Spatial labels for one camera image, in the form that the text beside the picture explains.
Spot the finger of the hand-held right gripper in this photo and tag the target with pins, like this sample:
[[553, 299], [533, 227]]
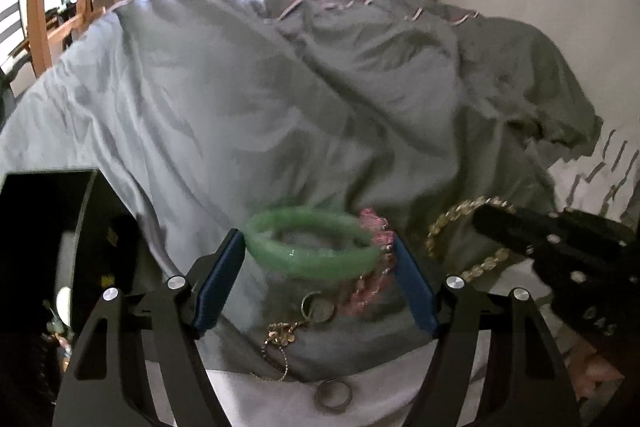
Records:
[[510, 227]]

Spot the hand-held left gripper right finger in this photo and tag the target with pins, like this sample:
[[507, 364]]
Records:
[[415, 287]]

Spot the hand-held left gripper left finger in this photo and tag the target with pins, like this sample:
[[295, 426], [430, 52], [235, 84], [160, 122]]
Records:
[[220, 287]]

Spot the green jade bangle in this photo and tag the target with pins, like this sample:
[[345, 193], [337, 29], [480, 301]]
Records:
[[320, 264]]

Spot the black jewelry box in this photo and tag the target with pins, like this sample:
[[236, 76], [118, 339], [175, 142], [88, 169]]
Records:
[[40, 207]]

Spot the person's right hand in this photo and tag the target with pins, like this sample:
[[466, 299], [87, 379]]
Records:
[[597, 369]]

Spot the gold hoop pendant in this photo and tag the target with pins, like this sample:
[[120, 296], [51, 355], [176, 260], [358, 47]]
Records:
[[306, 307]]

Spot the grey blanket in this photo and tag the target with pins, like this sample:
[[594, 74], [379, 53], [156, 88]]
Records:
[[300, 107]]

